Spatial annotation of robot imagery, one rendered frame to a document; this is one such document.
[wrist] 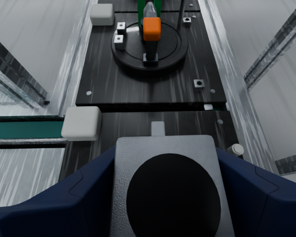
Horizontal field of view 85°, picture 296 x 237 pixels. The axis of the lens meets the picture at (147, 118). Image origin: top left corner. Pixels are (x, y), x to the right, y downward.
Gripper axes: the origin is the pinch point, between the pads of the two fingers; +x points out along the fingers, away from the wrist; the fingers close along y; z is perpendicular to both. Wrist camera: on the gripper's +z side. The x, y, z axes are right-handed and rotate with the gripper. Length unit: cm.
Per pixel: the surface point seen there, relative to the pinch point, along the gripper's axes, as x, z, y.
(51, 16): 57, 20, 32
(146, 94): 20.5, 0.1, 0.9
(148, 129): 16.1, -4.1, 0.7
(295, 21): 18.9, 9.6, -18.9
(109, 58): 26.3, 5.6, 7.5
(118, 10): 37.3, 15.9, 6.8
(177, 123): 16.6, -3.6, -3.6
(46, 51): 45, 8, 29
